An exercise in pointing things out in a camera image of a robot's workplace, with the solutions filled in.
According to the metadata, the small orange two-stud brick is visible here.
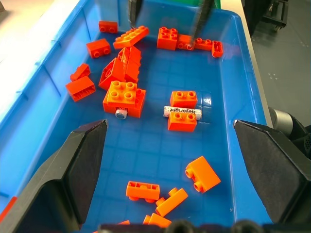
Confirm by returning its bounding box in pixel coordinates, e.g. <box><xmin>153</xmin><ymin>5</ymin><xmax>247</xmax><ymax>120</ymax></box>
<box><xmin>98</xmin><ymin>20</ymin><xmax>119</xmax><ymax>33</ymax></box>
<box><xmin>194</xmin><ymin>37</ymin><xmax>214</xmax><ymax>51</ymax></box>
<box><xmin>170</xmin><ymin>91</ymin><xmax>198</xmax><ymax>110</ymax></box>
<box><xmin>211</xmin><ymin>40</ymin><xmax>224</xmax><ymax>58</ymax></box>
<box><xmin>69</xmin><ymin>63</ymin><xmax>91</xmax><ymax>82</ymax></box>
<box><xmin>86</xmin><ymin>38</ymin><xmax>112</xmax><ymax>59</ymax></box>
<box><xmin>176</xmin><ymin>34</ymin><xmax>195</xmax><ymax>51</ymax></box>
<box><xmin>167</xmin><ymin>111</ymin><xmax>198</xmax><ymax>133</ymax></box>

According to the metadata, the red flat piece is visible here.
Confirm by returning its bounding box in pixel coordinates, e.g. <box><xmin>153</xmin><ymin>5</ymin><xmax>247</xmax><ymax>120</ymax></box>
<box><xmin>0</xmin><ymin>196</ymin><xmax>18</xmax><ymax>219</ymax></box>

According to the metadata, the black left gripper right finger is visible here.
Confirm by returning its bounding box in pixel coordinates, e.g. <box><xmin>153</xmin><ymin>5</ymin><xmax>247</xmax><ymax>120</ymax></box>
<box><xmin>232</xmin><ymin>119</ymin><xmax>311</xmax><ymax>225</ymax></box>

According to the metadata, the orange overturned hollow brick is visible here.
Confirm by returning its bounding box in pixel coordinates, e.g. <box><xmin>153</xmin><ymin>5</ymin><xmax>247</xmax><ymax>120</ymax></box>
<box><xmin>65</xmin><ymin>75</ymin><xmax>97</xmax><ymax>102</ymax></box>

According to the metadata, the orange brick lying tilted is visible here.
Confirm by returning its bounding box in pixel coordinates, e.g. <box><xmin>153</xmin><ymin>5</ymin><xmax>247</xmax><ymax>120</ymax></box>
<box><xmin>117</xmin><ymin>46</ymin><xmax>142</xmax><ymax>66</ymax></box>
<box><xmin>124</xmin><ymin>60</ymin><xmax>141</xmax><ymax>83</ymax></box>

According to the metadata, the light orange four-stud brick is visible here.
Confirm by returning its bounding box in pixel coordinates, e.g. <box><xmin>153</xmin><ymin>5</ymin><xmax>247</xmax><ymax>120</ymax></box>
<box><xmin>103</xmin><ymin>81</ymin><xmax>139</xmax><ymax>109</ymax></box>

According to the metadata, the blue plastic bin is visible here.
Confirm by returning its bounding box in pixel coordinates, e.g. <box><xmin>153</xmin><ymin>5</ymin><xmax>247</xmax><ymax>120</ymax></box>
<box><xmin>0</xmin><ymin>0</ymin><xmax>273</xmax><ymax>233</ymax></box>

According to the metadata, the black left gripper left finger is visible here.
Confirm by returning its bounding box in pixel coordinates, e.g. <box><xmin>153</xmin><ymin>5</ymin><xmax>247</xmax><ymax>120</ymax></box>
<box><xmin>0</xmin><ymin>119</ymin><xmax>108</xmax><ymax>233</ymax></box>

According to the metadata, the silver robot body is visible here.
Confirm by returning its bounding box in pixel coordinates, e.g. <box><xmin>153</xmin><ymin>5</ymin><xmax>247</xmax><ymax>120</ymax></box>
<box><xmin>268</xmin><ymin>106</ymin><xmax>311</xmax><ymax>158</ymax></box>

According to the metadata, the white printed AA battery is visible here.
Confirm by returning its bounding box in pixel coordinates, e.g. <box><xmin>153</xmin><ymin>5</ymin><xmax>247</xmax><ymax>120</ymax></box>
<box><xmin>164</xmin><ymin>105</ymin><xmax>203</xmax><ymax>120</ymax></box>

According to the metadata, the silver blue-ended battery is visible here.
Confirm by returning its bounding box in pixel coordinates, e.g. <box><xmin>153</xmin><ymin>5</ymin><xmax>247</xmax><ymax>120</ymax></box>
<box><xmin>115</xmin><ymin>108</ymin><xmax>128</xmax><ymax>120</ymax></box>

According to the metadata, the light orange two-stud brick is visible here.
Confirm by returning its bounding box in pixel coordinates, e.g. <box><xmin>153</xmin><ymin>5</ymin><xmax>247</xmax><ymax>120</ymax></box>
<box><xmin>142</xmin><ymin>213</ymin><xmax>173</xmax><ymax>229</ymax></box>
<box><xmin>185</xmin><ymin>156</ymin><xmax>221</xmax><ymax>194</ymax></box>
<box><xmin>155</xmin><ymin>187</ymin><xmax>189</xmax><ymax>217</ymax></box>
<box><xmin>125</xmin><ymin>181</ymin><xmax>160</xmax><ymax>203</ymax></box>

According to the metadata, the black wheeled cart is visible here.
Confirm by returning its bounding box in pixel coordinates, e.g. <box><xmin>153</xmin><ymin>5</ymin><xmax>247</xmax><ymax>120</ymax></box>
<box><xmin>245</xmin><ymin>0</ymin><xmax>290</xmax><ymax>37</ymax></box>

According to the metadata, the long orange eight-stud brick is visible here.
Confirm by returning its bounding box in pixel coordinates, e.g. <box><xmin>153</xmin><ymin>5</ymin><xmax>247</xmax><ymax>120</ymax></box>
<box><xmin>113</xmin><ymin>25</ymin><xmax>150</xmax><ymax>50</ymax></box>

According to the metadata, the green plastic bin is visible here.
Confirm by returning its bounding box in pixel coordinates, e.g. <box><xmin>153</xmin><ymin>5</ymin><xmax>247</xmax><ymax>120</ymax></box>
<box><xmin>142</xmin><ymin>0</ymin><xmax>222</xmax><ymax>10</ymax></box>

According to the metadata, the large orange overturned brick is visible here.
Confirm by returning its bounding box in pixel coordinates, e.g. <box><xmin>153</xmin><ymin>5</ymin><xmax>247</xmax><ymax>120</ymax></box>
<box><xmin>98</xmin><ymin>57</ymin><xmax>127</xmax><ymax>91</ymax></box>

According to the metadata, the orange four-stud square brick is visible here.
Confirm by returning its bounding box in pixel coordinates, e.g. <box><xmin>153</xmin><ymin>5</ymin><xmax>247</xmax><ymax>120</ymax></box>
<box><xmin>156</xmin><ymin>27</ymin><xmax>179</xmax><ymax>51</ymax></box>

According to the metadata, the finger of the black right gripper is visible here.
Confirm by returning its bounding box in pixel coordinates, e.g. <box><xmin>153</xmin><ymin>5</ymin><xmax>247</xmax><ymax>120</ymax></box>
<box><xmin>190</xmin><ymin>0</ymin><xmax>216</xmax><ymax>48</ymax></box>
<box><xmin>128</xmin><ymin>0</ymin><xmax>144</xmax><ymax>27</ymax></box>

